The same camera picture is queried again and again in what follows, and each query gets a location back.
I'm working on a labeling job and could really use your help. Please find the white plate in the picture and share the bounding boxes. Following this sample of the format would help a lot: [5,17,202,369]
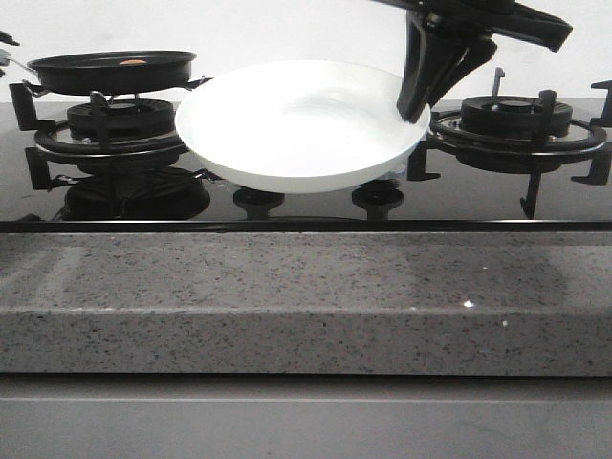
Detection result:
[175,60,430,194]

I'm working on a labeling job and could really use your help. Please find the black frying pan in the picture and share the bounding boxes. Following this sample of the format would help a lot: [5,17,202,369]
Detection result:
[27,50,197,96]

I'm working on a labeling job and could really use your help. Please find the black right pan support grate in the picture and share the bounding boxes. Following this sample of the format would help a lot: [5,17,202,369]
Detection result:
[406,67,611,219]

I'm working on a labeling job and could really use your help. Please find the black right gas burner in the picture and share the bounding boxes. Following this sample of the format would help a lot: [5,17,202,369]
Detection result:
[459,96,544,140]

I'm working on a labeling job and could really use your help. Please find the black glass cooktop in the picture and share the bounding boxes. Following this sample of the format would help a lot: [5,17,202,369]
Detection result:
[1,103,611,233]

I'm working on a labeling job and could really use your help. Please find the black left pan support grate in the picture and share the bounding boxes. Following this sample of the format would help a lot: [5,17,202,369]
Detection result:
[8,76,226,192]

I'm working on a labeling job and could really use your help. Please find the black left gas burner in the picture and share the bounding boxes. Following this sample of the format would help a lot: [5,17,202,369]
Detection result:
[67,98,174,142]

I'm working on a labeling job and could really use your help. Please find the black pan support grate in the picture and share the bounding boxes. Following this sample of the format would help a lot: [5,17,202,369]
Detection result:
[406,67,611,219]
[8,76,226,192]

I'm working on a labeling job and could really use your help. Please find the grey cabinet drawer front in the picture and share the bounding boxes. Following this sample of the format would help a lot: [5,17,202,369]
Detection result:
[1,375,611,458]

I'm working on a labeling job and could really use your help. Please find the fried egg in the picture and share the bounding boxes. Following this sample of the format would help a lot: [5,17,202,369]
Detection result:
[118,58,147,65]

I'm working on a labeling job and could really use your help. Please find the black gas burner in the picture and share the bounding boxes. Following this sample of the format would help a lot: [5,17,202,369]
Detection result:
[459,96,544,140]
[67,98,174,142]

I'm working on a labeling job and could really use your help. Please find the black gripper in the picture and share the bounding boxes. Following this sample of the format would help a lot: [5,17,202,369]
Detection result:
[387,0,573,123]

